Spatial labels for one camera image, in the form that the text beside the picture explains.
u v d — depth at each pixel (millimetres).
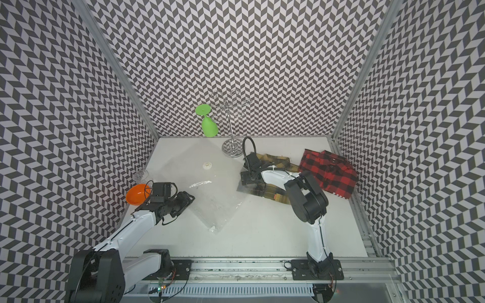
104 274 774
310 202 523
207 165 1044
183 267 725
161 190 674
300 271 726
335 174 966
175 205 738
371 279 724
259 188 936
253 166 774
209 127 946
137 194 896
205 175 995
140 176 983
